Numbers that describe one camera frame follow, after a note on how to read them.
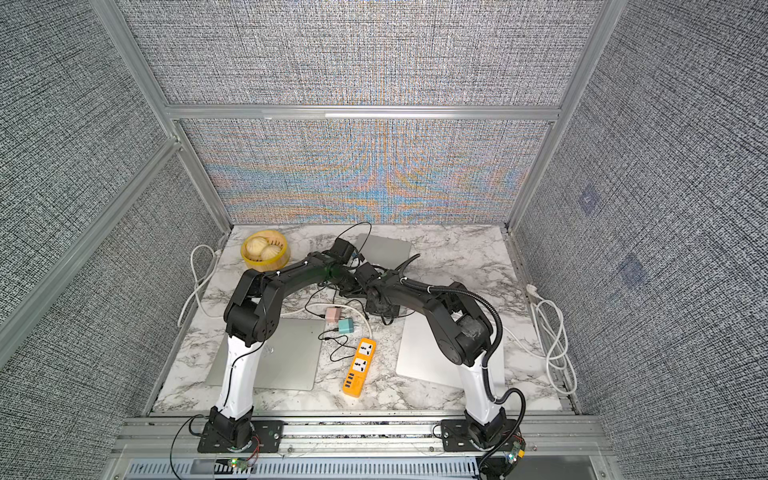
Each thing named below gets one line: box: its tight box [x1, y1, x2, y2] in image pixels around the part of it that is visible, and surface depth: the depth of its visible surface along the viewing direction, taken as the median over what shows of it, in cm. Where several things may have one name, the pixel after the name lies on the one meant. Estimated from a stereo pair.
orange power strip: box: [342, 337, 377, 398], surface depth 84 cm
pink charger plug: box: [326, 307, 341, 323], surface depth 95 cm
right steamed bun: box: [261, 244, 281, 260], surface depth 106 cm
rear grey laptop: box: [355, 234, 411, 270], surface depth 117 cm
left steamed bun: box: [246, 237, 268, 255], surface depth 108 cm
